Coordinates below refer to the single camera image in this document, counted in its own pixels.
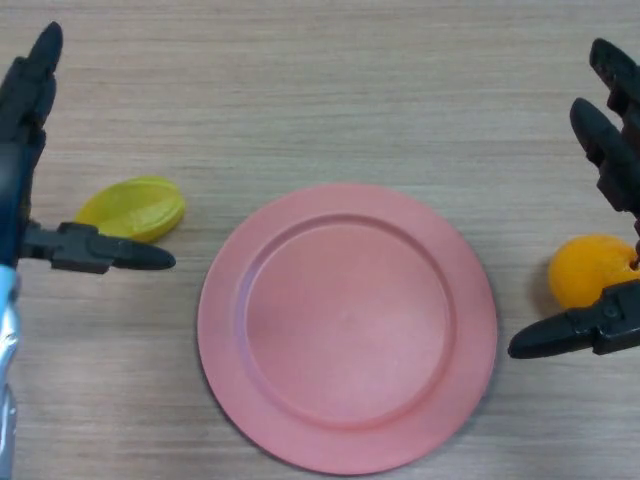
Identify yellow starfruit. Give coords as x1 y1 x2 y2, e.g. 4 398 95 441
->
74 174 187 245

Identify pink round plate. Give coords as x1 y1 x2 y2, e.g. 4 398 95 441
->
197 183 499 476

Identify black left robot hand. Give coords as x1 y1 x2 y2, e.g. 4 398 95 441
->
0 20 177 276

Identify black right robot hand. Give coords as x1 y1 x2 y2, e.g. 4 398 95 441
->
507 38 640 361

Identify orange pear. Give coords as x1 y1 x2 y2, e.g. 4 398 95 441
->
547 234 640 307

